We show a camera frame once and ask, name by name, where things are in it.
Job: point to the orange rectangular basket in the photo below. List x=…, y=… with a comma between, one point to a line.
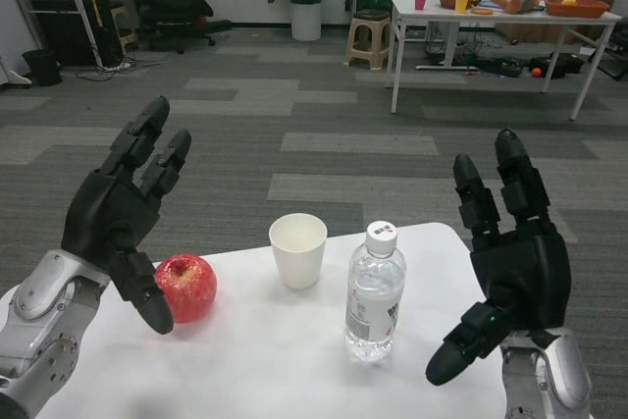
x=576, y=8

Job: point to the white folding table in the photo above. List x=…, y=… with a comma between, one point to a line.
x=500, y=21

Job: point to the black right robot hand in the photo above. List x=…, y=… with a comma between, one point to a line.
x=525, y=272

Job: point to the red apple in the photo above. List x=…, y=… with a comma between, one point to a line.
x=189, y=289

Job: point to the white plant pot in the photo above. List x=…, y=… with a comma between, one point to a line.
x=305, y=20

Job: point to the small wooden stool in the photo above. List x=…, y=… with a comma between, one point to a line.
x=123, y=29

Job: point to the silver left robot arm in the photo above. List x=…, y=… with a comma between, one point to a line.
x=41, y=321

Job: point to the beige plastic stool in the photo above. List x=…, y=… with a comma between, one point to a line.
x=369, y=41

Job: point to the brown round woven basket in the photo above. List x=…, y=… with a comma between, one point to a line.
x=454, y=0

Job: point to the pink plastic cup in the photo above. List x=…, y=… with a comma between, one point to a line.
x=420, y=2

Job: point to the orange ball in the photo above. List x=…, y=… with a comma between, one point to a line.
x=537, y=72

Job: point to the black waste bin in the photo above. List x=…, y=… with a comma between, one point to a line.
x=43, y=67

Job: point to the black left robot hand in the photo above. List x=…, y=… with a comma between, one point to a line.
x=110, y=213

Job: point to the yellow plastic cup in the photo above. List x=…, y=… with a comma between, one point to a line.
x=461, y=4

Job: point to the white paper cup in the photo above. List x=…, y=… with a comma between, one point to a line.
x=298, y=252

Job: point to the clear plastic water bottle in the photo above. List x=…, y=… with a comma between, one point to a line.
x=375, y=296

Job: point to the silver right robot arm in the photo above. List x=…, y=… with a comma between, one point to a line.
x=544, y=375

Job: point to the black computer tower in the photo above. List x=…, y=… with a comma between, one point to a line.
x=68, y=34

